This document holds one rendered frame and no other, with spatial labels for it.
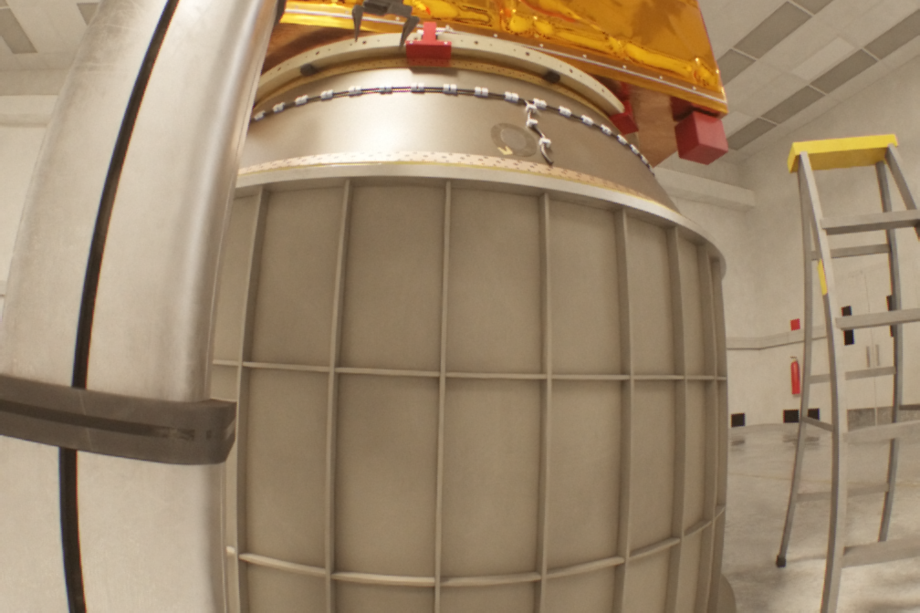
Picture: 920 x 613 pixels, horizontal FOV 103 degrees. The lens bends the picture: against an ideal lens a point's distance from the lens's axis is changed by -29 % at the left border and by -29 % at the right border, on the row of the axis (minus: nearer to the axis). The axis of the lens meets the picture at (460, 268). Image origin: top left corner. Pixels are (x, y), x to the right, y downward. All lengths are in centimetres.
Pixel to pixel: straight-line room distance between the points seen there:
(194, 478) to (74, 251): 11
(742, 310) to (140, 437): 983
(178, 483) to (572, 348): 86
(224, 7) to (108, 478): 23
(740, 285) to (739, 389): 193
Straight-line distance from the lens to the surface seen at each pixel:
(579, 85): 162
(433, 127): 116
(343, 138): 116
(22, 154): 893
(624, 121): 181
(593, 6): 188
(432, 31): 147
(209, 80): 26
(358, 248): 97
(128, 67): 27
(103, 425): 21
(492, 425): 93
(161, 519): 22
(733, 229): 1025
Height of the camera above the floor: 74
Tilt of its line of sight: 15 degrees up
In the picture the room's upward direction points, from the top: 1 degrees clockwise
